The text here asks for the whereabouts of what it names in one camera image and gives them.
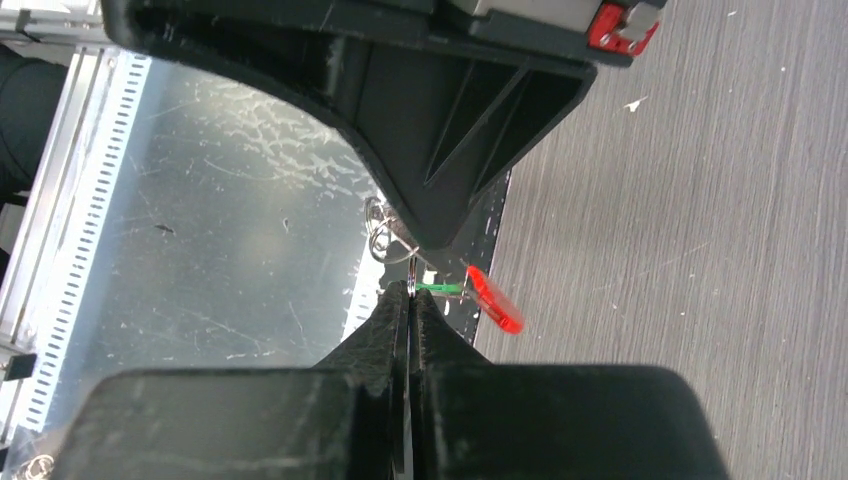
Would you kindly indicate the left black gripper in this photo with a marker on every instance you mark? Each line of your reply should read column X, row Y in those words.
column 436, row 115

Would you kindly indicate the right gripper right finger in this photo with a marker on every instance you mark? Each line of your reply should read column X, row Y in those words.
column 476, row 419

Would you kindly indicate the red handled metal keyring holder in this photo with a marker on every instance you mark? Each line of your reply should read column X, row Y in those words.
column 390, row 242

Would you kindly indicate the white slotted cable duct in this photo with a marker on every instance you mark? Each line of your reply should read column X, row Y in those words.
column 110, row 115

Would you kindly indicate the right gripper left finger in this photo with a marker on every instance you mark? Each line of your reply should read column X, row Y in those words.
column 342, row 418

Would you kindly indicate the key with green tag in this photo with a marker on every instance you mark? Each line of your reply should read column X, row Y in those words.
column 442, row 290

